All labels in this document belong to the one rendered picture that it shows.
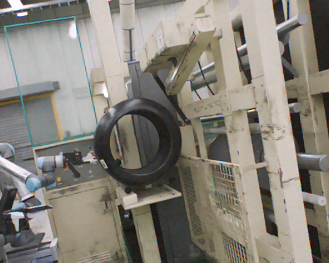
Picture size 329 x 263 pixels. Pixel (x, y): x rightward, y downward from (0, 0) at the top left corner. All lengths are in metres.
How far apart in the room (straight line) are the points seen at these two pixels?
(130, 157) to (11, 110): 9.56
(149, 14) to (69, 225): 10.35
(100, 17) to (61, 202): 1.42
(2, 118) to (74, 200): 9.33
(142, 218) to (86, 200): 0.49
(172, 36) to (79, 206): 1.47
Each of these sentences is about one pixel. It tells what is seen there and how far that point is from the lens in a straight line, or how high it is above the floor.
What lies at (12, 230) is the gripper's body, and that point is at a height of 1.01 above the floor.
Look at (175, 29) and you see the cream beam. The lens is 1.65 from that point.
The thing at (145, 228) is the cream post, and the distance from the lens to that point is 2.25.
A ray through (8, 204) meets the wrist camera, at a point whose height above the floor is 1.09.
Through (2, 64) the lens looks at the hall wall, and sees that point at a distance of 11.80.
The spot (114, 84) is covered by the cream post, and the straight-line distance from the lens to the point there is 2.14.
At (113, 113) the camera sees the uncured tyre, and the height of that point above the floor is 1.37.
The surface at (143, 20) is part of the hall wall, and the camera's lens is 11.91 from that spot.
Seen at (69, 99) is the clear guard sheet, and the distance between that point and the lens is 2.40.
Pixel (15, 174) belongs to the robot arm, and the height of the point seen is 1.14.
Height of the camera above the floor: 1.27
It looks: 5 degrees down
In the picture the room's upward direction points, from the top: 12 degrees counter-clockwise
